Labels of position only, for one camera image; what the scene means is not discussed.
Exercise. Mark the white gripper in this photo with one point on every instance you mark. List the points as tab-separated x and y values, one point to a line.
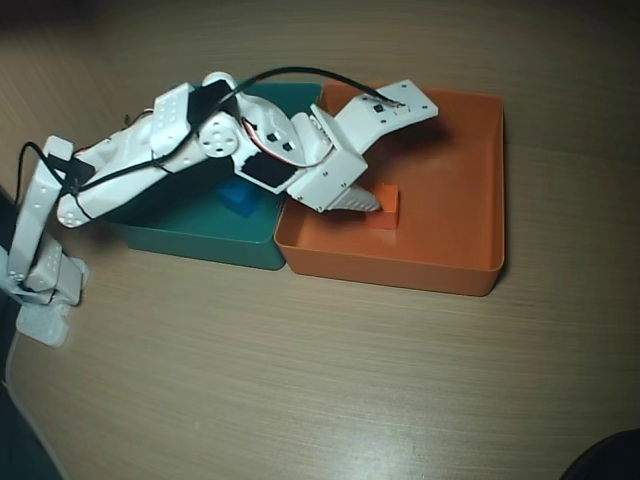
336	184

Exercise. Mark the orange cube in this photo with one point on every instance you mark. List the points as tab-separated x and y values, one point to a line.
389	210

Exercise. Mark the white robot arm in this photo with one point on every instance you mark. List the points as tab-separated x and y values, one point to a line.
130	160

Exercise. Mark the orange plastic box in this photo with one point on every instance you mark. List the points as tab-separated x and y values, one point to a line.
450	200

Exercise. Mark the blue cube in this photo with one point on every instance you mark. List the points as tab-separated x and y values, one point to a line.
242	200

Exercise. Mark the teal plastic box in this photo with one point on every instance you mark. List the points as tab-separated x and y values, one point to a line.
200	237

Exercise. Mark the dark round object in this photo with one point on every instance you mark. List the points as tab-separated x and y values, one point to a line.
610	460

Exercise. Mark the white wrist camera mount plate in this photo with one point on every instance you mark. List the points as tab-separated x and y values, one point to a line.
390	115

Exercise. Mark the white arm base mount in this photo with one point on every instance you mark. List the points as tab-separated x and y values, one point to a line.
42	325

